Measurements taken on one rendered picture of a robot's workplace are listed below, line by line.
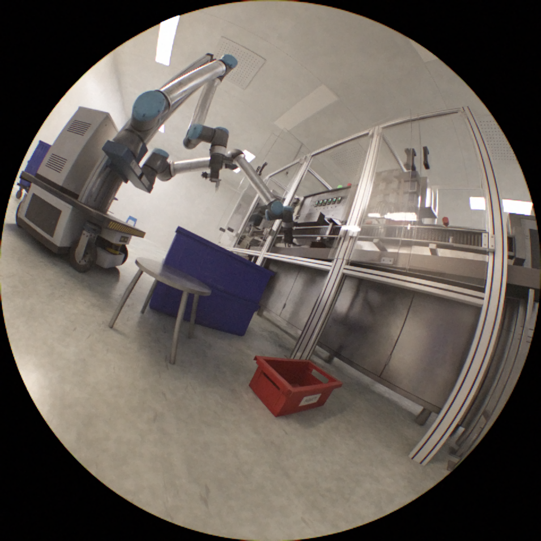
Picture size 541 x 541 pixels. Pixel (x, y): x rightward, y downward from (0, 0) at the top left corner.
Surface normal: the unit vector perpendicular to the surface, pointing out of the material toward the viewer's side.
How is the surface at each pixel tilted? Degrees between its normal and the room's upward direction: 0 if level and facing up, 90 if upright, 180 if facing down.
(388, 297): 90
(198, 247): 90
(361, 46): 180
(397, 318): 90
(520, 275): 90
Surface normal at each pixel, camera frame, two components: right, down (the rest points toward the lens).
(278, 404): -0.73, -0.36
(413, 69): -0.40, 0.91
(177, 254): 0.50, 0.16
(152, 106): 0.62, 0.32
